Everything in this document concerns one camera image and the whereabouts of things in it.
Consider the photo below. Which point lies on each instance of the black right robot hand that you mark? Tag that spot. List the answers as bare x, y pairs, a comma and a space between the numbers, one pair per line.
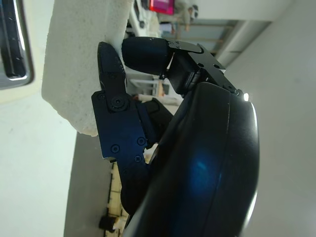
197, 160

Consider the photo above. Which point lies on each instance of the white bread slice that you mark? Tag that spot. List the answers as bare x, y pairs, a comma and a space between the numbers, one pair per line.
74, 61

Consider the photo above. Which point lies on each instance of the white two-slot toaster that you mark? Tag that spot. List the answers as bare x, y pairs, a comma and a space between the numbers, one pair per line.
37, 49

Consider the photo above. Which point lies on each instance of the wooden crate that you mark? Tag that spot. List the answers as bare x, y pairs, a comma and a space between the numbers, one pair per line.
114, 195

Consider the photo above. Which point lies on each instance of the person in beige clothes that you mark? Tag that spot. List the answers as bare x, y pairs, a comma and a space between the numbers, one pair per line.
185, 14

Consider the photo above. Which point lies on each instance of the black laptop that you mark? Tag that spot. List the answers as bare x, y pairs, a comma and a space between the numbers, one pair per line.
161, 6

